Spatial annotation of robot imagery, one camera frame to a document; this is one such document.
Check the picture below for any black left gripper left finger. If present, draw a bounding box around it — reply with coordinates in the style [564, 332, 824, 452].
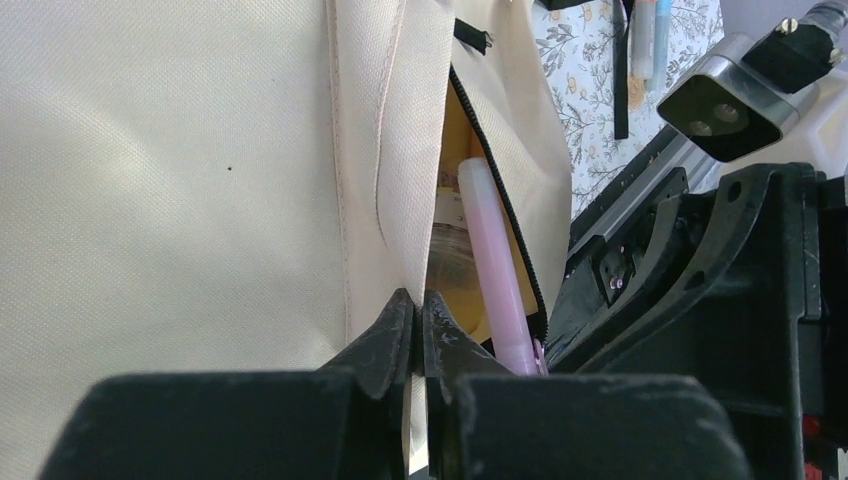
[41, 289, 416, 479]

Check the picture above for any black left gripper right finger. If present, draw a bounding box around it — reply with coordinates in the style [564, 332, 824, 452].
[421, 291, 752, 479]

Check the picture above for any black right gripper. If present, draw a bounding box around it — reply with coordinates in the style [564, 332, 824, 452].
[546, 163, 847, 479]

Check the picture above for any beige canvas backpack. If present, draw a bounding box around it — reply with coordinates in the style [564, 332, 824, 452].
[1, 1, 572, 479]

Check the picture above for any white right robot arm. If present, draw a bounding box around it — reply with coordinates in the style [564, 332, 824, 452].
[547, 1, 847, 479]

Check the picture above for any clear pen pack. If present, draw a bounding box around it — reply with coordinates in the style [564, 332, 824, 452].
[629, 0, 672, 91]

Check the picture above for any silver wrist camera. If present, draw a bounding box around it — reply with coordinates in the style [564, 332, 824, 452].
[657, 25, 834, 163]

